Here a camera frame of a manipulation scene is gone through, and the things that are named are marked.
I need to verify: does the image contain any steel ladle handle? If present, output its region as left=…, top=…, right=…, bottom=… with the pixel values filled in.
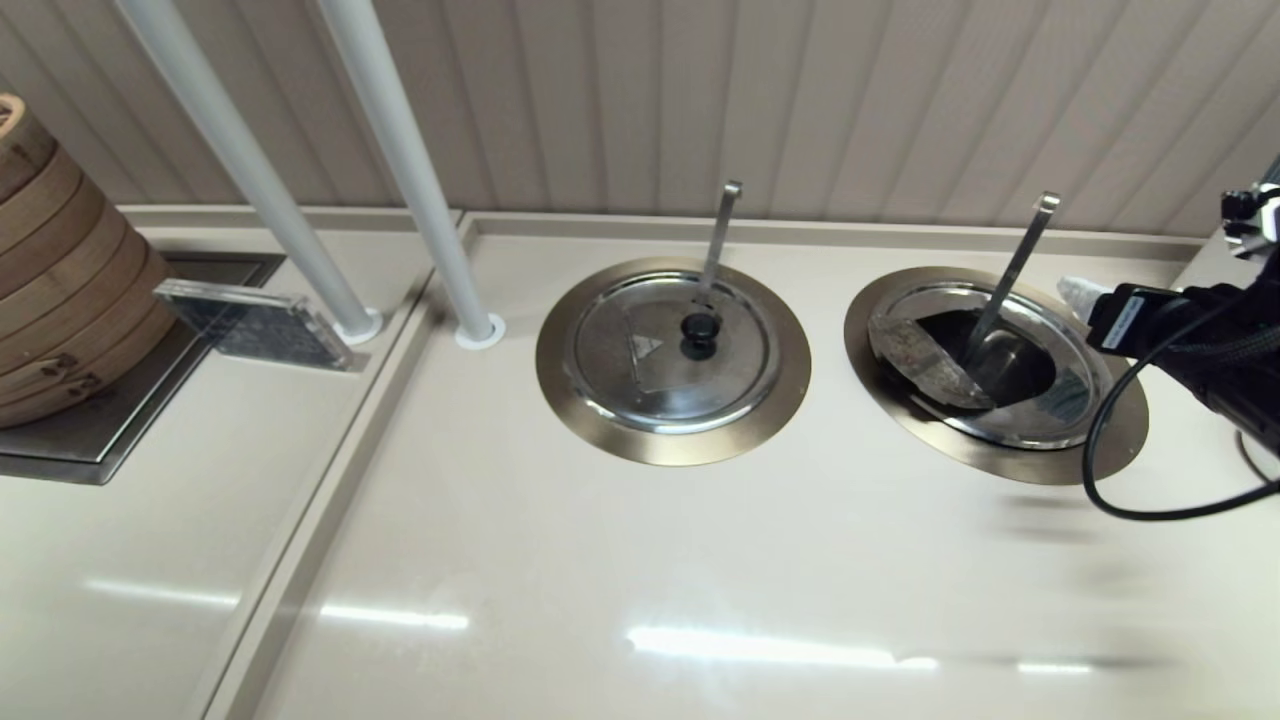
left=693, top=180, right=744, bottom=309
left=962, top=192, right=1061, bottom=401

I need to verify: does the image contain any steel lid with black knob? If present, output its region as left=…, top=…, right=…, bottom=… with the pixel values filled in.
left=866, top=283, right=1116, bottom=452
left=563, top=270, right=782, bottom=436

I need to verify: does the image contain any steel pot in well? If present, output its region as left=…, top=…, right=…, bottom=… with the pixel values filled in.
left=915, top=308, right=1058, bottom=409

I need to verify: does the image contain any round metal pan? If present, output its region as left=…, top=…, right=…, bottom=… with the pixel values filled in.
left=843, top=266, right=1149, bottom=487

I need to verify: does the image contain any brass round well rim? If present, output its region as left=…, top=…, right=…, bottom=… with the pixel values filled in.
left=535, top=256, right=813, bottom=468

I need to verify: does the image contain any white metal pole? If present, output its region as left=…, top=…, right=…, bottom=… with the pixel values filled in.
left=113, top=0, right=376, bottom=336
left=317, top=0, right=497, bottom=339

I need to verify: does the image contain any clear acrylic sign holder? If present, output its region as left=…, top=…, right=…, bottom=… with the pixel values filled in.
left=155, top=277, right=373, bottom=373

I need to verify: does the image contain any recessed steel tray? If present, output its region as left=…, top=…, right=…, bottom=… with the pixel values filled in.
left=0, top=252, right=289, bottom=487

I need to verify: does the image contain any bamboo steamer basket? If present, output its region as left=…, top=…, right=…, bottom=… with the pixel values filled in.
left=0, top=288, right=182, bottom=430
left=0, top=183, right=109, bottom=299
left=0, top=148, right=83, bottom=249
left=0, top=238, right=169, bottom=384
left=0, top=208, right=136, bottom=339
left=0, top=93, right=59, bottom=204

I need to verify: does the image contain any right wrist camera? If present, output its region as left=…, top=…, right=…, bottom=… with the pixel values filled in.
left=1221, top=185, right=1280, bottom=259

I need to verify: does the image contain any black camera cable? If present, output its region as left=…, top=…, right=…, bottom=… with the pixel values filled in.
left=1083, top=290, right=1280, bottom=522

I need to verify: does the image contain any white pole base ring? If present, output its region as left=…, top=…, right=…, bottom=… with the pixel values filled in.
left=456, top=314, right=507, bottom=351
left=333, top=307, right=385, bottom=347

